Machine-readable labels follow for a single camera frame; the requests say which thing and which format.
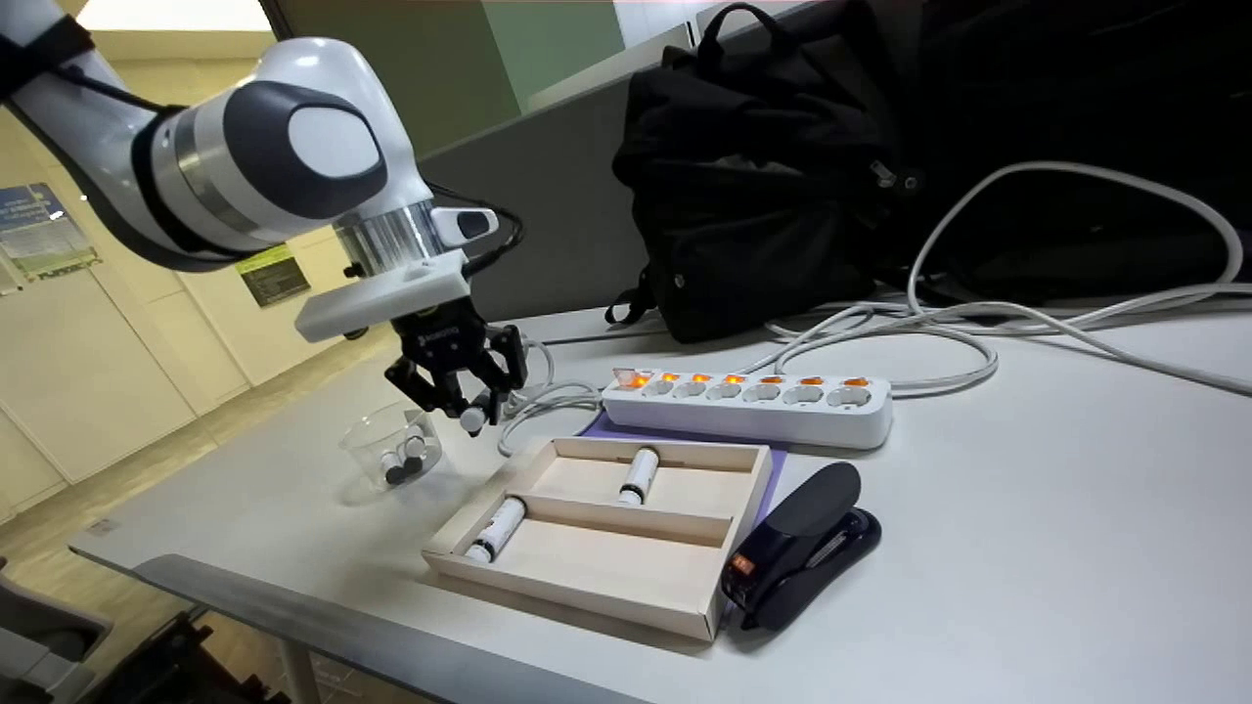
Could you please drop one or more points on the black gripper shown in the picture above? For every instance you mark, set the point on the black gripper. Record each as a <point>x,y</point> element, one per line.
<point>450,341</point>

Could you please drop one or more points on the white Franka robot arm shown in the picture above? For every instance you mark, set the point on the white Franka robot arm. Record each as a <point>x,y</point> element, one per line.
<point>237,160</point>

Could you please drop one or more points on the clear plastic cup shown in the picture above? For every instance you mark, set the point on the clear plastic cup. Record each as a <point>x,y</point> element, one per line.
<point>375,452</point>

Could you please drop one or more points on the wooden two-segment box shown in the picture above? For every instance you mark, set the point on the wooden two-segment box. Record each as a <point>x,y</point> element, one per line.
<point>613,549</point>

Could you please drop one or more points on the grey desk partition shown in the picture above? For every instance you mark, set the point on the grey desk partition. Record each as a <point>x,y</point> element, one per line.
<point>549,199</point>

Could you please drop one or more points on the white power strip orange switches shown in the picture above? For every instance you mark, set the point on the white power strip orange switches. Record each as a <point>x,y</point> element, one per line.
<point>746,407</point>

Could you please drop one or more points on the black backpack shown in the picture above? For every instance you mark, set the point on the black backpack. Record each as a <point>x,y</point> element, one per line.
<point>756,170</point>

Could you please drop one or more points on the black stapler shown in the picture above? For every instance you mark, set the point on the black stapler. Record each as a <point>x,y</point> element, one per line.
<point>795,549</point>

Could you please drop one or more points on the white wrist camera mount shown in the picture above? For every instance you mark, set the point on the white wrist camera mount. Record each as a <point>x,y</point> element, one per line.
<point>375,300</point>

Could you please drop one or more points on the small wall sign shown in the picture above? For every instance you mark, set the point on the small wall sign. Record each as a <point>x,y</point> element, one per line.
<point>275,281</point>

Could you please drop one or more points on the wall poster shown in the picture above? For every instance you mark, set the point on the wall poster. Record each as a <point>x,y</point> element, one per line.
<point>34,230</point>

